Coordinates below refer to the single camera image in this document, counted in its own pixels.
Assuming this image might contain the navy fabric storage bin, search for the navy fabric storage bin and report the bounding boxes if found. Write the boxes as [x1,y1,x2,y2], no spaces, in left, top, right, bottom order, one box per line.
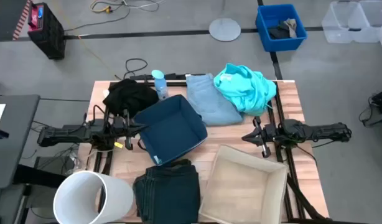
[133,94,208,166]

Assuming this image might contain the dark blue jeans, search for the dark blue jeans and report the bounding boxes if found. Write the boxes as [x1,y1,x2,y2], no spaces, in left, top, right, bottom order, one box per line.
[132,158,202,224]

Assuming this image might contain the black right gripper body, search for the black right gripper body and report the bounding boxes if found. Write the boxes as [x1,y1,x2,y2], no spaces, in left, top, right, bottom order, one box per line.
[254,116,284,158]

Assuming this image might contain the dark mat striped edge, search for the dark mat striped edge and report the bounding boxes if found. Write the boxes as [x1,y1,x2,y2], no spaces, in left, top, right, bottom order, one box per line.
[0,0,34,42]

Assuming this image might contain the light blue jeans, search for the light blue jeans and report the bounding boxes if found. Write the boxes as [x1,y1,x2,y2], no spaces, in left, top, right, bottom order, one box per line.
[185,73,245,126]

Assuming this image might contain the blue plastic bin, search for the blue plastic bin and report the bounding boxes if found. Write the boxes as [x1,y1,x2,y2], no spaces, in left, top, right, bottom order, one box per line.
[255,3,308,53]

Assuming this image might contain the turquoise hoodie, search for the turquoise hoodie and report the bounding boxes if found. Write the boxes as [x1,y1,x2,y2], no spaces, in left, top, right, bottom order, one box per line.
[213,63,277,117]

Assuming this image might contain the black aluminium table frame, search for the black aluminium table frame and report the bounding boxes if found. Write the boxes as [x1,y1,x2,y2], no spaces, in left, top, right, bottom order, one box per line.
[93,80,330,224]

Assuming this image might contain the clear plastic tub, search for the clear plastic tub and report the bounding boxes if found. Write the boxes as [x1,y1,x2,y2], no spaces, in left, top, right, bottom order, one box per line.
[321,0,361,44]
[348,0,382,44]

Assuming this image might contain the black braided cable sleeve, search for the black braided cable sleeve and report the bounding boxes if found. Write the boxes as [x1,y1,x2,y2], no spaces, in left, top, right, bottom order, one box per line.
[286,175,330,222]

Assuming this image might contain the black device with cables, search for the black device with cables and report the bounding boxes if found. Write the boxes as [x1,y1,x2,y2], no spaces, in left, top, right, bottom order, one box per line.
[358,86,382,128]

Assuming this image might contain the black garment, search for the black garment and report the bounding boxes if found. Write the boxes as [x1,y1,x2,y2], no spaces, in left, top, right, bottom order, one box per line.
[103,78,159,118]

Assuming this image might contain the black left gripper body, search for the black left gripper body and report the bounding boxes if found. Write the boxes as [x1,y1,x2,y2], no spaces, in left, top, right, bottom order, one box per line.
[111,108,133,151]

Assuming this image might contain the black plastic crate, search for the black plastic crate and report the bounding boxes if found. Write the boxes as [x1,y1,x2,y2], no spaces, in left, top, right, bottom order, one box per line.
[27,2,68,60]

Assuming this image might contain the black desk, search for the black desk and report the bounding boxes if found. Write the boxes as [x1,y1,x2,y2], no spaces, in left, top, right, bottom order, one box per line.
[0,95,41,189]

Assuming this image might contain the white cylindrical bucket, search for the white cylindrical bucket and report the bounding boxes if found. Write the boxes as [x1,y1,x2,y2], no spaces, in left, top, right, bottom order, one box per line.
[52,170,134,224]

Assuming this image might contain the grey beige cloth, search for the grey beige cloth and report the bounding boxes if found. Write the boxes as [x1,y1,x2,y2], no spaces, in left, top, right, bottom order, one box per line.
[284,17,299,39]

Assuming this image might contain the grey white cable bundle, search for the grey white cable bundle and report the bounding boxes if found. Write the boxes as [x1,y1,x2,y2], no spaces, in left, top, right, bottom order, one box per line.
[121,0,167,13]

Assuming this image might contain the beige fabric storage bin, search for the beige fabric storage bin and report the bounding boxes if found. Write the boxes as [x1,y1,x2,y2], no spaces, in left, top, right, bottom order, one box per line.
[198,144,289,224]

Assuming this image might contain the black cloth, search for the black cloth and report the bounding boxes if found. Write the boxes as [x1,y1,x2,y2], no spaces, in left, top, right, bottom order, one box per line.
[268,21,291,40]

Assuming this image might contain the black cable loop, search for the black cable loop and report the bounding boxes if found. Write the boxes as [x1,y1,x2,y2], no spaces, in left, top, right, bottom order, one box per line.
[123,58,149,80]

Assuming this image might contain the yellow cable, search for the yellow cable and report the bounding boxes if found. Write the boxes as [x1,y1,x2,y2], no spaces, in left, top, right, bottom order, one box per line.
[50,0,122,80]

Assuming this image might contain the round grey stand base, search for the round grey stand base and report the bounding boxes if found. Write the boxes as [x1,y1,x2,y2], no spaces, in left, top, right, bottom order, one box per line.
[208,17,242,42]

